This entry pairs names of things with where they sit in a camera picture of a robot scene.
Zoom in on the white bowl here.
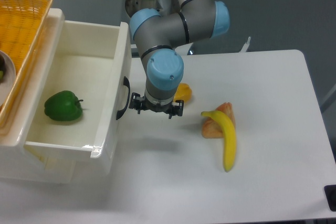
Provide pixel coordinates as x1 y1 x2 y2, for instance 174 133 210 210
1 51 16 105

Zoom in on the yellow bell pepper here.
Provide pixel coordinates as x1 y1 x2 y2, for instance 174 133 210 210
173 83 192 105

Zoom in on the pink apple slice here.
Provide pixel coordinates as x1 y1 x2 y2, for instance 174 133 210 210
202 102 236 138

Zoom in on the white drawer cabinet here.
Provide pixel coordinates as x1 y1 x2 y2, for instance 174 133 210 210
1 8 75 184

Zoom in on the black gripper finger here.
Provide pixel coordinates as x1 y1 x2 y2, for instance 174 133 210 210
129 92 145 114
168 100 184 119

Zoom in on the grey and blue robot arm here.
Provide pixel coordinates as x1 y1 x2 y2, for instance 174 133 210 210
126 0 230 117

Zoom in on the yellow banana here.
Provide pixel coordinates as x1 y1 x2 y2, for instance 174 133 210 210
201 110 237 172

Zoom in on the black corner table clamp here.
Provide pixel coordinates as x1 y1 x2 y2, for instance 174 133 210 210
324 185 336 212

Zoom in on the yellow woven basket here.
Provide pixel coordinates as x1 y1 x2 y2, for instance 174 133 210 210
1 0 53 127

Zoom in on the green bell pepper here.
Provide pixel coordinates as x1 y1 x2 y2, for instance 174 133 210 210
44 90 83 122

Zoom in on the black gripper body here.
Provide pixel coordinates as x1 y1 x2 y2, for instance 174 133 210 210
140 91 173 113

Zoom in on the white metal bracket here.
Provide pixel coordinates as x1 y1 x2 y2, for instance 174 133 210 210
239 36 251 53

